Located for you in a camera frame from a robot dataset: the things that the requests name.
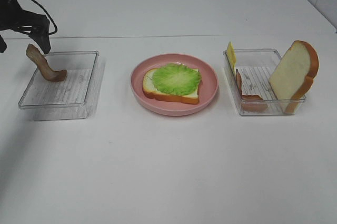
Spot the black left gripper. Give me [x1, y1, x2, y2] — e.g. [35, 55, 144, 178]
[0, 0, 51, 54]

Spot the brown bacon strip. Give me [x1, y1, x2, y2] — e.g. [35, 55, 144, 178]
[26, 44, 67, 82]

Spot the toast bread slice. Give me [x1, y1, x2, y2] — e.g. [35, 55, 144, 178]
[142, 68, 200, 104]
[269, 41, 319, 114]

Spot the green lettuce leaf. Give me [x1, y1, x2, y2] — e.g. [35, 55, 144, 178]
[152, 63, 202, 95]

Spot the pink bacon strip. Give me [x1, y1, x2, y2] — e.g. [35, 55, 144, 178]
[236, 69, 267, 112]

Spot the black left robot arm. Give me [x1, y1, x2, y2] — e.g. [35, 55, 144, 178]
[1, 0, 57, 54]

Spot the clear left plastic tray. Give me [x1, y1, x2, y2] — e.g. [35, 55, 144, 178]
[18, 51, 105, 121]

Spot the clear plastic tray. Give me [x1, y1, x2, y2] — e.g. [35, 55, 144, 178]
[223, 48, 306, 116]
[18, 51, 105, 121]

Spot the pink round plate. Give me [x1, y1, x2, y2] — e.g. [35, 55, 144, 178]
[130, 54, 219, 116]

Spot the yellow cheese slice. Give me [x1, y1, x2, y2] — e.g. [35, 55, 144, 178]
[226, 42, 236, 76]

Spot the clear right plastic tray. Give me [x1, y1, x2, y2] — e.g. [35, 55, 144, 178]
[223, 48, 306, 116]

